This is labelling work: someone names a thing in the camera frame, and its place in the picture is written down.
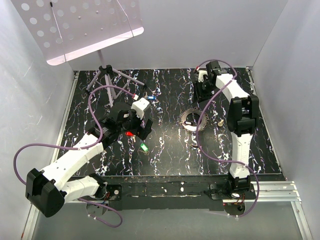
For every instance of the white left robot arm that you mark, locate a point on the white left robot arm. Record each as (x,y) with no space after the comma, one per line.
(50,188)

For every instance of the key with green tag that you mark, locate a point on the key with green tag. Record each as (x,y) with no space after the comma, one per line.
(144,149)

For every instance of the aluminium front rail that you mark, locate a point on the aluminium front rail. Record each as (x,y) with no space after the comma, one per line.
(277,215)

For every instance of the key with blue tag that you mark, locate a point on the key with blue tag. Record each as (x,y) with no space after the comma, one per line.
(149,97)

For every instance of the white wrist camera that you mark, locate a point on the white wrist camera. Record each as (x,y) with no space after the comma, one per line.
(202,76)
(140,106)

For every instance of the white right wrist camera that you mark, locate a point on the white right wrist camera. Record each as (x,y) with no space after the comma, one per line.
(202,76)

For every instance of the key with red tag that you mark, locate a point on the key with red tag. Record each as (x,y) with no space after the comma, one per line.
(131,135)

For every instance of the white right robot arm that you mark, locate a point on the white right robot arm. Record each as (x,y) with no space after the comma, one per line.
(242,120)

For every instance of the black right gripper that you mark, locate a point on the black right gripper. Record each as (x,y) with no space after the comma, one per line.
(198,95)

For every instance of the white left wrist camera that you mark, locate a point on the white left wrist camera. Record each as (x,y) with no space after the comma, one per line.
(140,106)

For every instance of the white perforated music stand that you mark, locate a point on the white perforated music stand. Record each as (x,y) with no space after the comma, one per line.
(65,30)

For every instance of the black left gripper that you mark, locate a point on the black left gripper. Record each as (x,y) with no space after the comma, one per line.
(143,131)

